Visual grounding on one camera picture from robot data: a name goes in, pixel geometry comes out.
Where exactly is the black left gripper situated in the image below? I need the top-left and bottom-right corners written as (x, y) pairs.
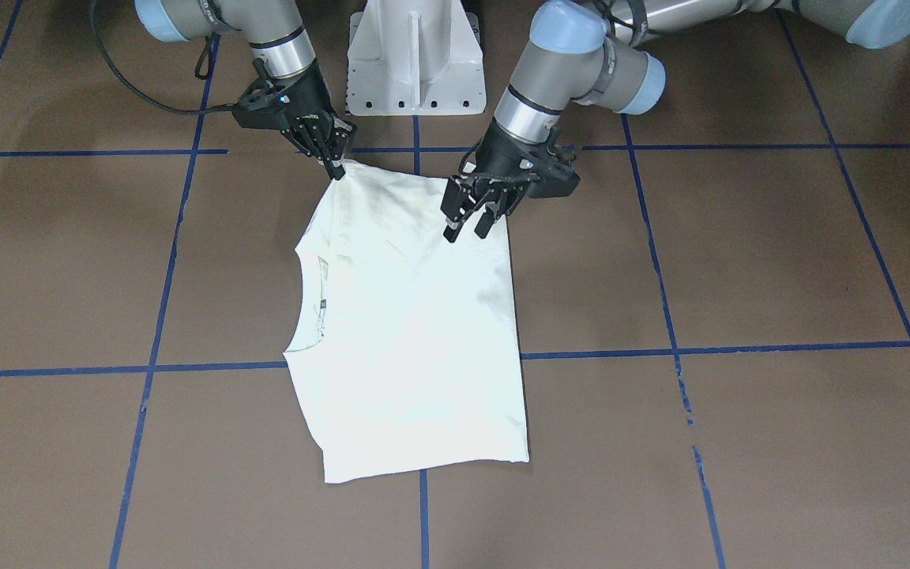
top-left (440, 119), bottom-right (543, 243)

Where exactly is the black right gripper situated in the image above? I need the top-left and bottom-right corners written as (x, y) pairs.
top-left (281, 62), bottom-right (356, 180)

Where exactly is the cream long-sleeve cat shirt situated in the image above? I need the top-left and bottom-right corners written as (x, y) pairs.
top-left (284, 159), bottom-right (530, 484)

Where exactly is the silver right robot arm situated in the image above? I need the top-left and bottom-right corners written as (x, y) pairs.
top-left (136, 1), bottom-right (356, 180)

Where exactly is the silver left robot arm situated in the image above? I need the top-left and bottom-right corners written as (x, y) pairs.
top-left (441, 1), bottom-right (910, 242)

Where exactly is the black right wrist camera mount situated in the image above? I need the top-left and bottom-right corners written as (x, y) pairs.
top-left (231, 78), bottom-right (289, 132)

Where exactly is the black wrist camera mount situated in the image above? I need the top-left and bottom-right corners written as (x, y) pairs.
top-left (231, 78), bottom-right (289, 132)
top-left (526, 126), bottom-right (581, 199)

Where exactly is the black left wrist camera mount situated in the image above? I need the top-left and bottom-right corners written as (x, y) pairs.
top-left (526, 126), bottom-right (581, 199)

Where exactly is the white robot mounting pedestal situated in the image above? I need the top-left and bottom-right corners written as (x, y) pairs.
top-left (344, 1), bottom-right (487, 116)

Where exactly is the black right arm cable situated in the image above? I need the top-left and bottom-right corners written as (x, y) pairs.
top-left (88, 0), bottom-right (244, 116)

